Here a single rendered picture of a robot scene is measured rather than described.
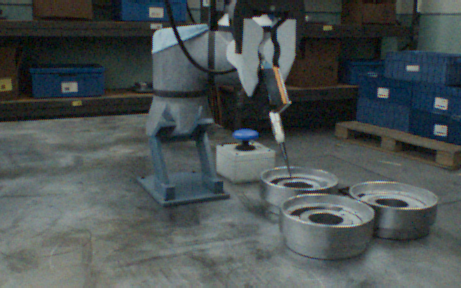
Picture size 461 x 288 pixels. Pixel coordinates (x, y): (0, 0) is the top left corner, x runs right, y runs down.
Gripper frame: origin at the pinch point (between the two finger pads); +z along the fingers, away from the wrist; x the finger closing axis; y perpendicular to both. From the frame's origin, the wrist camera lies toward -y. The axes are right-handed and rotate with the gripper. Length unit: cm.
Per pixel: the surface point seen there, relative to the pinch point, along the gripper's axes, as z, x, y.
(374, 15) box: -9, -306, 340
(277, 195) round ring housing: 14.1, -2.1, -0.2
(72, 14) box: -6, -37, 342
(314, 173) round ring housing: 13.6, -11.1, 4.6
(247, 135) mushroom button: 10.0, -6.2, 16.0
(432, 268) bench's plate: 16.9, -9.4, -19.4
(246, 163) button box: 14.0, -5.2, 14.3
